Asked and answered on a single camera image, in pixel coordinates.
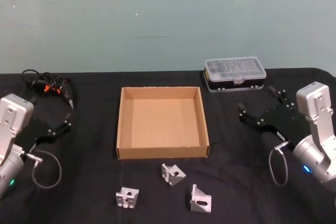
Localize right gripper thin dark cable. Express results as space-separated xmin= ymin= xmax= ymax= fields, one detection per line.
xmin=268 ymin=142 xmax=290 ymax=187

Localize silver metal corner bracket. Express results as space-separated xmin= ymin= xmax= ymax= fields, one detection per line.
xmin=189 ymin=184 xmax=213 ymax=214
xmin=160 ymin=163 xmax=187 ymax=188
xmin=115 ymin=186 xmax=140 ymax=210

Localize gripper thin dark cable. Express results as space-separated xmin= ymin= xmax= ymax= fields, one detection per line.
xmin=25 ymin=150 xmax=62 ymax=189
xmin=268 ymin=142 xmax=290 ymax=187

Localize left gripper thin dark cable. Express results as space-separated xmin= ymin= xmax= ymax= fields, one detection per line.
xmin=25 ymin=150 xmax=62 ymax=189

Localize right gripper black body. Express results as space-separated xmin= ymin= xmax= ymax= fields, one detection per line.
xmin=258 ymin=100 xmax=312 ymax=144

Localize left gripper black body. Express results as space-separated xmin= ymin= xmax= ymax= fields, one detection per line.
xmin=15 ymin=116 xmax=57 ymax=154

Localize black table cloth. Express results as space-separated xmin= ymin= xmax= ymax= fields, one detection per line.
xmin=0 ymin=66 xmax=336 ymax=224

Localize clear plastic case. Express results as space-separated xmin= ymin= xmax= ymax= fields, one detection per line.
xmin=203 ymin=56 xmax=267 ymax=94

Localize black corded tool orange parts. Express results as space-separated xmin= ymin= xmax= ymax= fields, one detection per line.
xmin=20 ymin=69 xmax=77 ymax=111

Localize shallow brown cardboard tray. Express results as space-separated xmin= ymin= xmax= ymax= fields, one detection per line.
xmin=116 ymin=86 xmax=211 ymax=160

